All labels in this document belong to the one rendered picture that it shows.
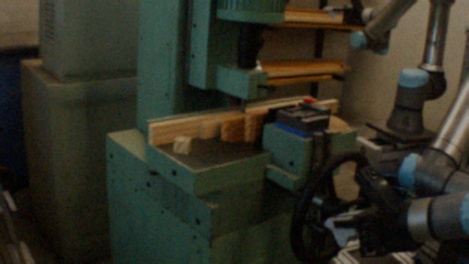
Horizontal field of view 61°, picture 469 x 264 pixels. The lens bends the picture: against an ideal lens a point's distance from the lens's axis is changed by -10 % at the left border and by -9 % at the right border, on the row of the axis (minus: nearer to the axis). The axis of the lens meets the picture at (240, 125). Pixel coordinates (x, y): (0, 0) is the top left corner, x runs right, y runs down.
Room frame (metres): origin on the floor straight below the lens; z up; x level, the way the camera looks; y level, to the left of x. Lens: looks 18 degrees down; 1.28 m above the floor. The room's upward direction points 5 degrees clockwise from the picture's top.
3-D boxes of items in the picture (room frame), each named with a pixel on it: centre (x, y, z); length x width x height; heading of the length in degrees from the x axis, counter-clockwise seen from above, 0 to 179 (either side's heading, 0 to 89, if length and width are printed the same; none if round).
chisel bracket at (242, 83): (1.16, 0.01, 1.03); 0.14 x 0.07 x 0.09; 42
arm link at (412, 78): (1.58, -0.64, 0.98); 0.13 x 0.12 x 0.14; 128
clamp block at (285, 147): (1.02, -0.15, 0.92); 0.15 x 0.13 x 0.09; 132
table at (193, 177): (1.08, -0.10, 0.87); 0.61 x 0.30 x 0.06; 132
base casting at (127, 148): (1.24, 0.08, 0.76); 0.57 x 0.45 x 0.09; 42
